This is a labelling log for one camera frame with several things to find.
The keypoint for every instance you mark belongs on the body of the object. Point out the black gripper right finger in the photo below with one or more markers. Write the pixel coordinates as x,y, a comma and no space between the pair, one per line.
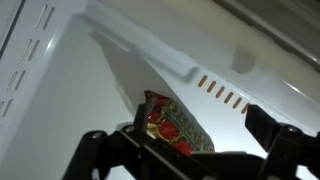
286,153

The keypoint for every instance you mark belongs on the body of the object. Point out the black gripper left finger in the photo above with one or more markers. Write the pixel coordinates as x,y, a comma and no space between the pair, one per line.
126,156

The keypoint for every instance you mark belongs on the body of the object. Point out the red green burrito bar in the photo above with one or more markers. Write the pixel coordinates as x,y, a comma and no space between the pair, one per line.
170,126

